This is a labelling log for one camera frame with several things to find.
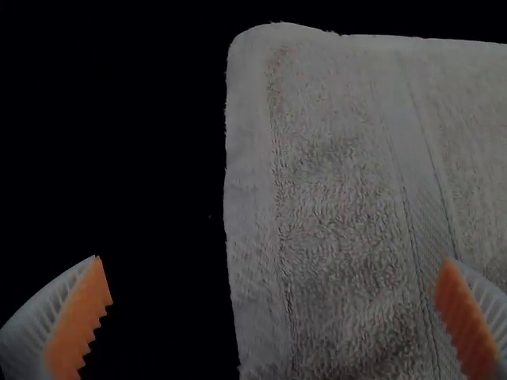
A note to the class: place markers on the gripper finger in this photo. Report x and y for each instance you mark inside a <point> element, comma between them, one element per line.
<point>59,332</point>
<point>471,328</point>

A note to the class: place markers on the pale towel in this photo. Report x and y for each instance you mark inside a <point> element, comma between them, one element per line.
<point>348,198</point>

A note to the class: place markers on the black mat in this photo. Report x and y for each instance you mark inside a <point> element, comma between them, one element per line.
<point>103,118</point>

